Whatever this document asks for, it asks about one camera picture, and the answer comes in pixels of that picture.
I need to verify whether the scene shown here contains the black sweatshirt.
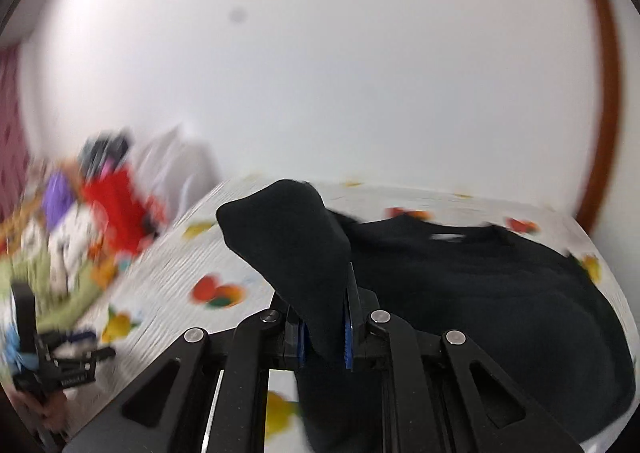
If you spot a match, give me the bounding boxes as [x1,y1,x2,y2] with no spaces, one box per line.
[216,180,639,452]

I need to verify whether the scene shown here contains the plaid cloth in bag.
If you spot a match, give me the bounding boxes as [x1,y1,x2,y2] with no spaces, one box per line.
[78,130,131,181]

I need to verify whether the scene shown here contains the white plastic shopping bag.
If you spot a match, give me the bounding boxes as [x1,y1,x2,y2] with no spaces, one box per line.
[128,126,218,228]

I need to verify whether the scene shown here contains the red paper shopping bag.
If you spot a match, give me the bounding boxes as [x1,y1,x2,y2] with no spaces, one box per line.
[82,167,157,255]

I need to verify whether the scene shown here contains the green blanket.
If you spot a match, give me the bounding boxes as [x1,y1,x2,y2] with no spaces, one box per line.
[0,247,112,334]

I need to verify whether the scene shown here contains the person's left hand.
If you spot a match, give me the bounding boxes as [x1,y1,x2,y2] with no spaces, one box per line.
[11,391,68,433]

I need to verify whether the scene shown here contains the brown wooden door frame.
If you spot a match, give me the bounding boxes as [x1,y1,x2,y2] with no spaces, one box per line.
[575,0,623,234]

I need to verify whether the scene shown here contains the purple bag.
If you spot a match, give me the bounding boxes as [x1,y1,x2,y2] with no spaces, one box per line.
[41,169,78,232]

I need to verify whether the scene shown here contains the fruit print table cover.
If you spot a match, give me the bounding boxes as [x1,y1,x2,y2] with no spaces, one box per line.
[68,178,634,435]

